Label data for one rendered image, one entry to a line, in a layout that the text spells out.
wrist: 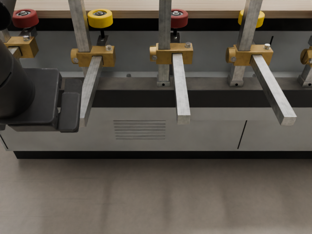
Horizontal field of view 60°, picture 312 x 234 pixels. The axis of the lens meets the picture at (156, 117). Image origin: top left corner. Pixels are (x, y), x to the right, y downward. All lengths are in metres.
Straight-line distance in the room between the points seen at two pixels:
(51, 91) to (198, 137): 1.19
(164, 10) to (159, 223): 0.97
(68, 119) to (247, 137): 1.27
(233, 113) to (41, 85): 0.86
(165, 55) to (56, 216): 0.98
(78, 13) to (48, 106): 0.56
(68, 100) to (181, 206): 1.17
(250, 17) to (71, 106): 0.65
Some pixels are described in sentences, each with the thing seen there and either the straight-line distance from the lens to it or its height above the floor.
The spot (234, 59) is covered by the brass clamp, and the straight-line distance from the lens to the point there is 0.90.
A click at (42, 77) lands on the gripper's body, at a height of 1.08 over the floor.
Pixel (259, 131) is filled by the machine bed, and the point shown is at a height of 0.26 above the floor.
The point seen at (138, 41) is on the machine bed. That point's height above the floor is 0.76.
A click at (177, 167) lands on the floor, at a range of 1.57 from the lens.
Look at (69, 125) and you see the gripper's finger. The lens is 0.32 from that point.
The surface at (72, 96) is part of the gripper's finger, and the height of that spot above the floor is 1.06.
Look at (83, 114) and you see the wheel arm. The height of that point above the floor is 0.82.
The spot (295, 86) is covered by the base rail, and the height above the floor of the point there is 0.70.
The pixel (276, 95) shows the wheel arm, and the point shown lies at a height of 0.83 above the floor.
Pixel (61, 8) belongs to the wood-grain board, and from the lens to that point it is 1.05.
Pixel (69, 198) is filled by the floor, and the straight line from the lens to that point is 1.53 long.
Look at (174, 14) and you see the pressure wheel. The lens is 0.94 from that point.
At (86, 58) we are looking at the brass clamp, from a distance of 0.90.
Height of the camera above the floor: 1.25
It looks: 42 degrees down
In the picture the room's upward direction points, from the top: straight up
